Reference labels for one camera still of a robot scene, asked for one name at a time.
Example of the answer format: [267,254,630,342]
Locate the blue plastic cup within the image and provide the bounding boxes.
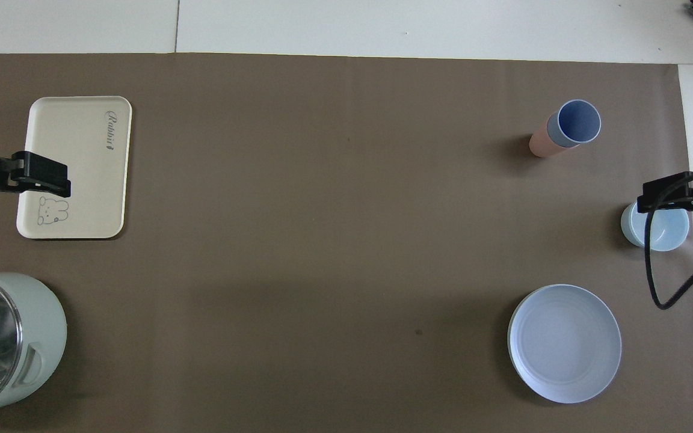
[547,99,602,149]

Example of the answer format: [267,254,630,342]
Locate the pink plastic cup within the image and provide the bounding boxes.
[529,124,565,159]

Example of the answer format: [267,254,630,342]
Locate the cream rabbit print tray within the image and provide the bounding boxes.
[16,96,133,240]

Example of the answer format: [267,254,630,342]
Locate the light blue small bowl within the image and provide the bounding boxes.
[620,201,690,252]

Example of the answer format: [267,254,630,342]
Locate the pale green electric pot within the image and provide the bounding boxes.
[0,272,69,421]

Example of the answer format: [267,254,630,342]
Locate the pale blue round plate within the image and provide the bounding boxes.
[507,284,623,404]

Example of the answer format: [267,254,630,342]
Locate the brown paper table mat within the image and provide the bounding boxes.
[0,53,693,433]

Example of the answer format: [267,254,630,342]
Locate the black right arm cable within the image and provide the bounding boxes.
[645,170,693,311]

